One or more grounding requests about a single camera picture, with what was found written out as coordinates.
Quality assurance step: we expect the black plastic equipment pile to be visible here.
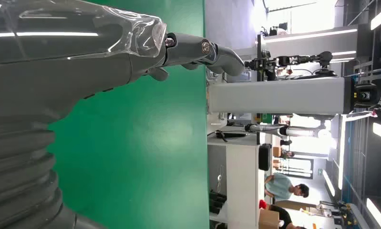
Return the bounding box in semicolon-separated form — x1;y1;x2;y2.
208;189;228;215

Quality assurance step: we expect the black tool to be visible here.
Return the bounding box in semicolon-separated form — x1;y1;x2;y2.
215;129;247;143

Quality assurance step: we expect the black monitor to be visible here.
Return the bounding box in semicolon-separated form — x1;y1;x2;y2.
258;143;273;172

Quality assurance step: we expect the white machine column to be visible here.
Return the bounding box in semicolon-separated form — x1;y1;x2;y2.
263;28;359;59

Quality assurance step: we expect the large cardboard box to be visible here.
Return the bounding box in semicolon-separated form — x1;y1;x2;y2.
258;208;279;229

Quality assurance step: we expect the white cabinet desk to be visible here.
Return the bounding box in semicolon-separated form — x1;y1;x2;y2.
206;134;266;229

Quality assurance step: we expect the person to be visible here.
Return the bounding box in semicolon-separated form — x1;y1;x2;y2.
264;173;310;203
266;204;306;229

